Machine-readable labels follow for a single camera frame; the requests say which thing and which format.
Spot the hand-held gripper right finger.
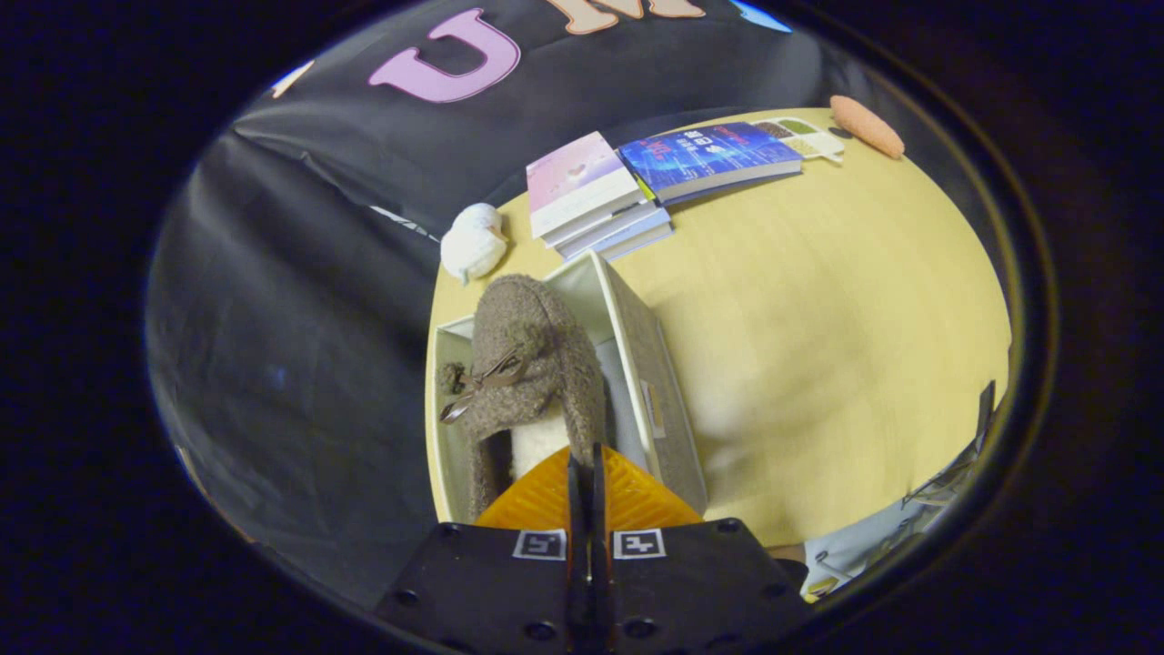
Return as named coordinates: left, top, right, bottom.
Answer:
left=591, top=443, right=810, bottom=655

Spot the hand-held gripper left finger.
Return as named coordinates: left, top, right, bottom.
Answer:
left=377, top=443, right=592, bottom=655

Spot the grey fabric storage box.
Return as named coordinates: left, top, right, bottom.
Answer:
left=426, top=250, right=708, bottom=524

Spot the brown fuzzy shoe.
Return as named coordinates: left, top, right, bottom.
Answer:
left=438, top=273, right=608, bottom=521

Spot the pale blue cloth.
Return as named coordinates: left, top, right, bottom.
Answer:
left=800, top=496, right=947, bottom=601

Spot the black backdrop cloth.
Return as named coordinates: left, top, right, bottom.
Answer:
left=145, top=0, right=910, bottom=610

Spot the white plush toy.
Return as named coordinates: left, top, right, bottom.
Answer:
left=440, top=202, right=510, bottom=285

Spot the pale blue book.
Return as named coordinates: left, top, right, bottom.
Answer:
left=555, top=205, right=676, bottom=263

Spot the pink cover book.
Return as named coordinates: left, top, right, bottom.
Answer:
left=526, top=131, right=647, bottom=239

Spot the blue cover book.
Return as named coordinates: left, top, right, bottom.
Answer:
left=617, top=121, right=804, bottom=205

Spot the white paint palette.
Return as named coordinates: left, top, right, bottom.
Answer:
left=753, top=116, right=847, bottom=165

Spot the orange plush toy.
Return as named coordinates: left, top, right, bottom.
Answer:
left=829, top=95, right=906, bottom=160

